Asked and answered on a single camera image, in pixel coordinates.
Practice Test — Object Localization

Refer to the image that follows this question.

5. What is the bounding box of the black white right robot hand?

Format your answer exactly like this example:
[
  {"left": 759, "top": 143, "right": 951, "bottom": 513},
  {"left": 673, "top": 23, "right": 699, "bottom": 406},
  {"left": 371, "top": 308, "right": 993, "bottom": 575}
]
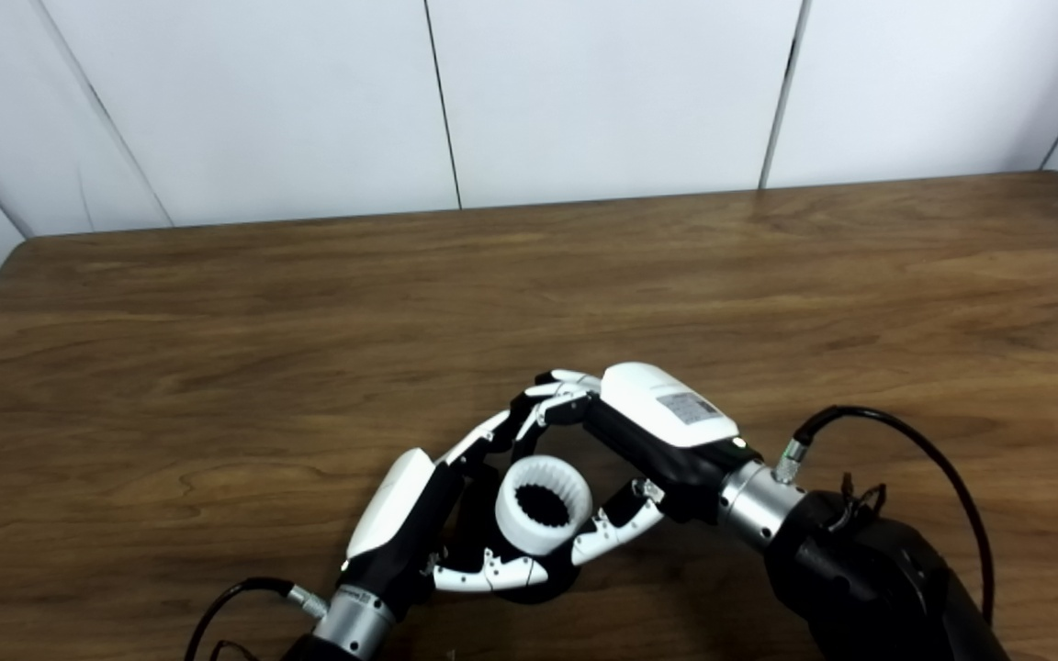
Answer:
[{"left": 515, "top": 363, "right": 764, "bottom": 567}]

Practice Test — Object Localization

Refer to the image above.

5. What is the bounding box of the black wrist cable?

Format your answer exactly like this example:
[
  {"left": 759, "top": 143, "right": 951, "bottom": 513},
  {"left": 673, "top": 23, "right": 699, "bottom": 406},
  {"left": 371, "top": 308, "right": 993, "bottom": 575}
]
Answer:
[
  {"left": 772, "top": 406, "right": 996, "bottom": 625},
  {"left": 185, "top": 577, "right": 328, "bottom": 661}
]

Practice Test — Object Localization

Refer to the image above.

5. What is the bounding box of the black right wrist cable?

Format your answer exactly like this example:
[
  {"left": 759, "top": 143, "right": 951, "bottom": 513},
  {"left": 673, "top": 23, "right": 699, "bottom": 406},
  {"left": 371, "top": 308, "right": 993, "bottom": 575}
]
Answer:
[{"left": 772, "top": 406, "right": 996, "bottom": 625}]

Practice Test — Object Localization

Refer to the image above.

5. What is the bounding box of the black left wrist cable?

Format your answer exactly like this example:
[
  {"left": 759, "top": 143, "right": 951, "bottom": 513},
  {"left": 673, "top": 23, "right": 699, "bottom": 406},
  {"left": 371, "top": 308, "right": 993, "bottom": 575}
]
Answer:
[{"left": 185, "top": 577, "right": 328, "bottom": 661}]

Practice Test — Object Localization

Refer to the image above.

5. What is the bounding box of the white toothed ring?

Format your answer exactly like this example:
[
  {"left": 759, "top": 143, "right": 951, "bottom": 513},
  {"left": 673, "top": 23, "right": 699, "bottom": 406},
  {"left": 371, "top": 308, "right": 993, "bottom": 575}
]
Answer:
[{"left": 495, "top": 455, "right": 594, "bottom": 557}]

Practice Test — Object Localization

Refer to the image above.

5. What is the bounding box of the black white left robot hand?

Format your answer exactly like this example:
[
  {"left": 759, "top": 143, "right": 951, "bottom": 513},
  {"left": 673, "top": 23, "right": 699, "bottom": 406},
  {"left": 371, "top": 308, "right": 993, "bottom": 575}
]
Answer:
[{"left": 341, "top": 411, "right": 553, "bottom": 616}]

